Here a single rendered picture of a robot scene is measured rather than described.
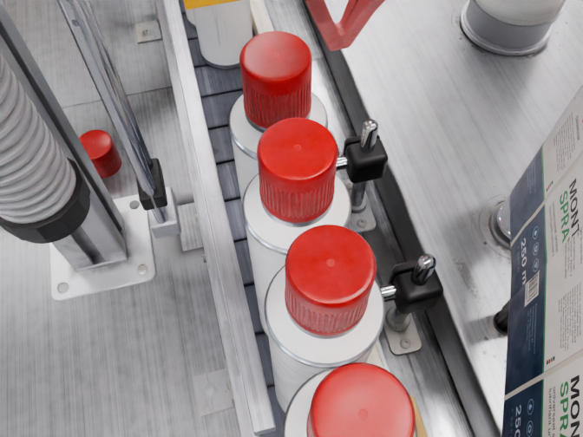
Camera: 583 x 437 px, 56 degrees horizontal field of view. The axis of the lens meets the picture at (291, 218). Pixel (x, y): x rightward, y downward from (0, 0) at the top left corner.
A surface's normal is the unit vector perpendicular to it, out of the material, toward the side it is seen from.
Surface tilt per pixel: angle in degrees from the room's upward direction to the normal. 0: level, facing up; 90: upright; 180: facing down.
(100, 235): 90
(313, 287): 2
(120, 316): 0
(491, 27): 90
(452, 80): 0
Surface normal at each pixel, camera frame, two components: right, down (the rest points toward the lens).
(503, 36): -0.39, 0.80
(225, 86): 0.00, -0.49
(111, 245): 0.25, 0.84
